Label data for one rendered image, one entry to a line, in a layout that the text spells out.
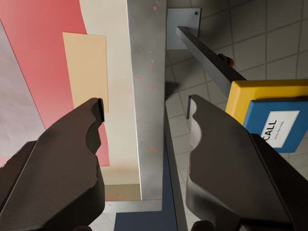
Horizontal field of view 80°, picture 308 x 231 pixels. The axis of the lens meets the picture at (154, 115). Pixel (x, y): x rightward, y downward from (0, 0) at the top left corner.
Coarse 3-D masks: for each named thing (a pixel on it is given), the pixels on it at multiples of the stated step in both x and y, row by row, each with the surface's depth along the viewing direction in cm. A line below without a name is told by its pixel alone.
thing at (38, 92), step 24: (0, 72) 23; (24, 72) 23; (48, 72) 23; (0, 96) 25; (24, 96) 25; (48, 96) 25; (0, 120) 27; (24, 120) 27; (48, 120) 27; (0, 144) 29
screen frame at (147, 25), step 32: (128, 0) 17; (160, 0) 17; (128, 32) 18; (160, 32) 18; (160, 64) 20; (160, 96) 22; (160, 128) 24; (160, 160) 28; (128, 192) 34; (160, 192) 32
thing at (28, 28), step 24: (0, 0) 19; (24, 0) 19; (48, 0) 19; (72, 0) 19; (0, 24) 20; (24, 24) 20; (48, 24) 20; (72, 24) 21; (0, 48) 22; (24, 48) 22; (48, 48) 22
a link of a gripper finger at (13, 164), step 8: (24, 144) 8; (32, 144) 8; (16, 152) 7; (24, 152) 7; (8, 160) 7; (16, 160) 7; (24, 160) 7; (0, 168) 6; (8, 168) 6; (16, 168) 6; (0, 176) 6; (8, 176) 6; (16, 176) 6; (0, 184) 6; (8, 184) 6; (0, 192) 6; (8, 192) 6; (0, 200) 5; (0, 208) 5
